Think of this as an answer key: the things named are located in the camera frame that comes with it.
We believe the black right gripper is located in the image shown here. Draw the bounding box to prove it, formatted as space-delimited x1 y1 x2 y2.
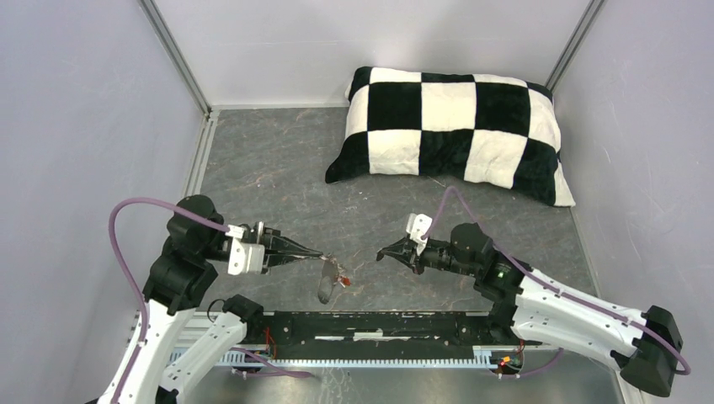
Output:
381 236 478 277

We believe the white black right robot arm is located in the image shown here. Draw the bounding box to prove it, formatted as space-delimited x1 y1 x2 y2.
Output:
376 223 683 397

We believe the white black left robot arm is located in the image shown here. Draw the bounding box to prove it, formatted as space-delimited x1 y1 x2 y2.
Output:
95 194 328 403

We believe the black and white checkered pillow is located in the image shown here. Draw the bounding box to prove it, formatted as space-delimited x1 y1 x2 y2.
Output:
324 66 575 207

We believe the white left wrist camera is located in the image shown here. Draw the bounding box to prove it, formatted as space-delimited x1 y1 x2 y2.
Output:
226 222 265 276

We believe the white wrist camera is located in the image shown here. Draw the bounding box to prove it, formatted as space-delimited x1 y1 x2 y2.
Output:
406 213 433 243
226 222 265 276

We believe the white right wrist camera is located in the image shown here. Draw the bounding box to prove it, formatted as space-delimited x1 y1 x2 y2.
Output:
406 213 433 243

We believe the black mounting base rail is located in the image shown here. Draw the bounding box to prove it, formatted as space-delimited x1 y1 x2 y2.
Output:
243 311 520 360

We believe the white toothed cable duct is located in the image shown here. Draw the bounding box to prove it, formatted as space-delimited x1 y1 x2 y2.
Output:
216 350 498 370

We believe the aluminium frame post left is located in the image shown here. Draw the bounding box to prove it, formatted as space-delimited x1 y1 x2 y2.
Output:
138 0 212 116

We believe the aluminium frame post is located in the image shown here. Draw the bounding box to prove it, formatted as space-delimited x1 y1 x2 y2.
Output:
138 0 212 116
546 0 606 93

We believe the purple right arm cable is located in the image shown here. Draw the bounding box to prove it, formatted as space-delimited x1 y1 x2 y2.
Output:
421 186 691 379

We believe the aluminium frame post right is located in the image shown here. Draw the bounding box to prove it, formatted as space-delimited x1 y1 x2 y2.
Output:
546 0 606 93

